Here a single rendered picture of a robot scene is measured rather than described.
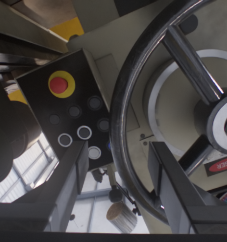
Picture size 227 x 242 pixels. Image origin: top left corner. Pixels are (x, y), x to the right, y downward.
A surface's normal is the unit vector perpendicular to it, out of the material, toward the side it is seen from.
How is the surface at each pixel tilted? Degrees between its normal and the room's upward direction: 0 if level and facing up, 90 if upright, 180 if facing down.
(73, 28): 90
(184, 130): 87
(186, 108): 94
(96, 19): 90
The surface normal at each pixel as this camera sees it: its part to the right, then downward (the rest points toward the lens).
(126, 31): -0.02, 0.27
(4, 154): 0.93, -0.36
